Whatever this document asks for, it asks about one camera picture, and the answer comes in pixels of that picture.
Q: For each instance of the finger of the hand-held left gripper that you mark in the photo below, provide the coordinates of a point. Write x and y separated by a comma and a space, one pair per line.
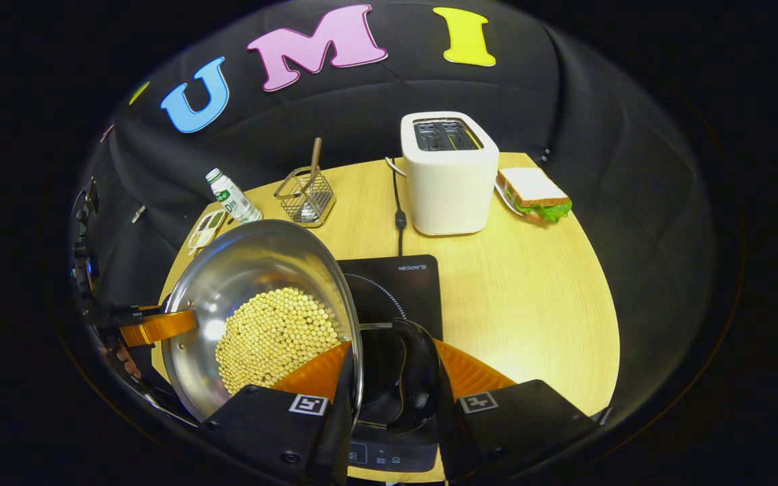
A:
159, 327

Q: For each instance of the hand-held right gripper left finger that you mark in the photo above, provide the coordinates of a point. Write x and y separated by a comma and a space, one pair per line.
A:
338, 439

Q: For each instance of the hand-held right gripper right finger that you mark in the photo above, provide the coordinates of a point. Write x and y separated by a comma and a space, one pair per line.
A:
453, 439

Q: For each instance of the stainless steel pot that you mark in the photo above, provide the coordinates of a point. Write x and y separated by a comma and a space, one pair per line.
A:
254, 270

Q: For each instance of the black induction cooktop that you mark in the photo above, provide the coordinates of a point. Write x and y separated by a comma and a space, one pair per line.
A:
416, 290

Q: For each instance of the white tag clip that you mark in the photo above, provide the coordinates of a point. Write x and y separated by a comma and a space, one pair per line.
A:
138, 214

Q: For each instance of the white divided bean tray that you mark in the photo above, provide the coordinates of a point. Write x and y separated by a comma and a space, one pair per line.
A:
205, 231

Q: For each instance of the pile of soybeans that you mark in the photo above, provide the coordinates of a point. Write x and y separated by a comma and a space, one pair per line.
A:
274, 337

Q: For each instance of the white green-label drink bottle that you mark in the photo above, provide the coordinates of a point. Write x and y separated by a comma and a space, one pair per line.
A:
237, 202

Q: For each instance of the wooden stick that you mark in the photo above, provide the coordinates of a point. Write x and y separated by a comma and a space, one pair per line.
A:
315, 162

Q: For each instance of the white plate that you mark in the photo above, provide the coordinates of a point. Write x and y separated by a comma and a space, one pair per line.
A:
502, 200

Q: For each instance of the white toaster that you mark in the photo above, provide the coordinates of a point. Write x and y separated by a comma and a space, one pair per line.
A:
450, 189

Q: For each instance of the lettuce sandwich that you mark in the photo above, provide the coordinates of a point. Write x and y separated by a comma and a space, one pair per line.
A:
534, 192

